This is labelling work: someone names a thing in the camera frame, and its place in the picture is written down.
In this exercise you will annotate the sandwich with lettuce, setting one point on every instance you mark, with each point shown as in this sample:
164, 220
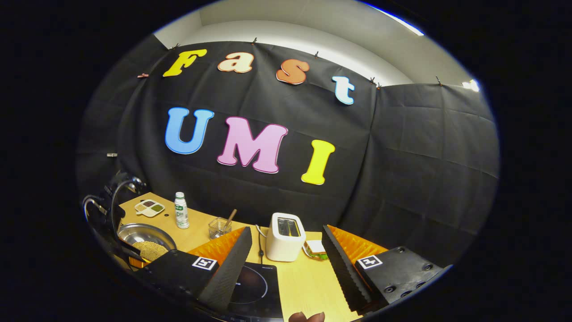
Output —
316, 247

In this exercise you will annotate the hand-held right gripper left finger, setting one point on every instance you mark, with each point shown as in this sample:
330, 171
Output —
232, 268

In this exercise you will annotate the black induction cooktop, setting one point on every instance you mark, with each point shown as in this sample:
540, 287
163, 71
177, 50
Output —
263, 286

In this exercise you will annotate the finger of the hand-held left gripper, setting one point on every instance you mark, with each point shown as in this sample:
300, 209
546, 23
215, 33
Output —
134, 256

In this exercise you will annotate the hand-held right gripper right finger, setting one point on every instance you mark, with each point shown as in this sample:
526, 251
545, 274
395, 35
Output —
342, 268

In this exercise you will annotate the small ceiling light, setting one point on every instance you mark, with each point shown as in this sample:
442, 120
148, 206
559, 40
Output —
471, 85

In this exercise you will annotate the white drink bottle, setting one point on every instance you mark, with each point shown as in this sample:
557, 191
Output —
182, 217

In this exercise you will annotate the divided dish of beans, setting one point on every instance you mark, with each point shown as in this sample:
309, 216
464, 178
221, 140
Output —
149, 208

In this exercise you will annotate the pile of soybeans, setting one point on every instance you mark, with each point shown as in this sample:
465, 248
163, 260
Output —
152, 250

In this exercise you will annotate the stainless steel pot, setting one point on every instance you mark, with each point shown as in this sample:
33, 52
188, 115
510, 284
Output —
143, 232

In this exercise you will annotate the white toaster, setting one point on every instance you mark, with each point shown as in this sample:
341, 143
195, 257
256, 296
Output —
283, 248

